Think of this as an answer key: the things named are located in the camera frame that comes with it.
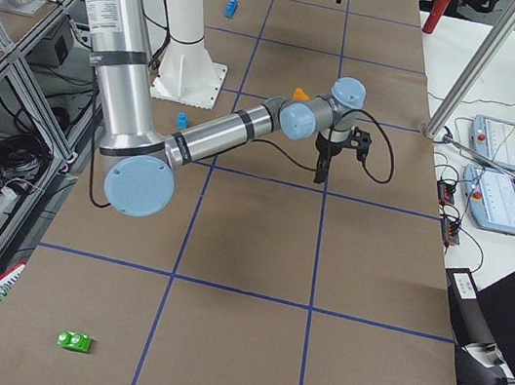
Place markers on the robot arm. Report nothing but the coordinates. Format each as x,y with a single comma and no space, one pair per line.
139,161

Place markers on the long blue studded block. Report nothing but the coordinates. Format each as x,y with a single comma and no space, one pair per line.
231,8

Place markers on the small blue block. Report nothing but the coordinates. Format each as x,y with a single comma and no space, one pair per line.
182,120

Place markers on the teach pendant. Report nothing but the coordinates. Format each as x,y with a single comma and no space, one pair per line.
490,198
494,139

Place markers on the orange trapezoid block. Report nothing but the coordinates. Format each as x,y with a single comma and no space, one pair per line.
300,95

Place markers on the lower teach pendant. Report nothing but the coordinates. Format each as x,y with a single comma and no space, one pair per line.
490,198

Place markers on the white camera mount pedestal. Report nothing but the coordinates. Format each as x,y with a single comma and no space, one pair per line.
187,73

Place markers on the aluminium frame post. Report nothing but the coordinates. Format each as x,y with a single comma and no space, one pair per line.
472,71

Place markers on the red cylinder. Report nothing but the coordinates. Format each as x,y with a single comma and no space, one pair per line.
439,8

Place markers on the green studded block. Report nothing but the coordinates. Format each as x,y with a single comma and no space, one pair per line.
74,341

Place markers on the upper teach pendant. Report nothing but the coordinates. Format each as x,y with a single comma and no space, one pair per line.
494,139

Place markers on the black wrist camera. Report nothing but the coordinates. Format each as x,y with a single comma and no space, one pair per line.
360,141

